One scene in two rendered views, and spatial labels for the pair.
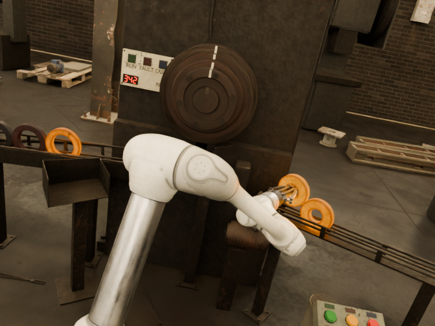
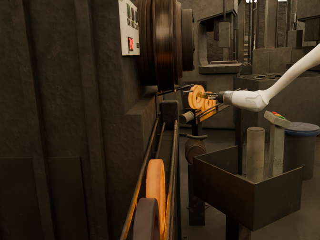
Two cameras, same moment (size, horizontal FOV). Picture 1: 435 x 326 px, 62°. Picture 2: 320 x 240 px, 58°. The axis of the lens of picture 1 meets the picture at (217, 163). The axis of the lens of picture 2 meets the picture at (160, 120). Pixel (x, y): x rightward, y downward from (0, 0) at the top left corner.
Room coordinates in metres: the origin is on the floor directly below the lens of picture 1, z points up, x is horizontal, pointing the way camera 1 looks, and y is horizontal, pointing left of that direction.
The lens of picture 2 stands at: (1.70, 1.51, 1.05)
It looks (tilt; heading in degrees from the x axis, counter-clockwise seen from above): 12 degrees down; 274
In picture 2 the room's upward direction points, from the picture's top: 3 degrees counter-clockwise
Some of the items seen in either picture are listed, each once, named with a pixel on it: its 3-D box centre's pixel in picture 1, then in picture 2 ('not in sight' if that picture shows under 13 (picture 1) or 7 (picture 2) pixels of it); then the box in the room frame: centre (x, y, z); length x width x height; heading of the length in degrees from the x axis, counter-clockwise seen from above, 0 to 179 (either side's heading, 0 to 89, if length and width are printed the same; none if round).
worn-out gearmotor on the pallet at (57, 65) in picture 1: (59, 66); not in sight; (5.71, 2.74, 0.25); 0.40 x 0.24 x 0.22; 179
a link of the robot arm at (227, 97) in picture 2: (267, 202); (229, 98); (1.39, -0.24, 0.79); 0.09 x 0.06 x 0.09; 54
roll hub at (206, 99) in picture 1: (206, 99); (187, 41); (1.64, 0.11, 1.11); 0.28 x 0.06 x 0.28; 89
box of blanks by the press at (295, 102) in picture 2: not in sight; (277, 103); (0.40, -2.32, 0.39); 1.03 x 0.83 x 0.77; 14
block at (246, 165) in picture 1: (239, 183); (169, 121); (1.75, -0.13, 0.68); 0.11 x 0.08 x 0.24; 179
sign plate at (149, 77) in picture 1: (147, 71); (130, 29); (1.86, 0.44, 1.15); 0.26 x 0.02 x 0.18; 89
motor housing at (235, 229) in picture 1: (239, 267); (195, 180); (1.60, -0.22, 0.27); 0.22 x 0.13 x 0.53; 89
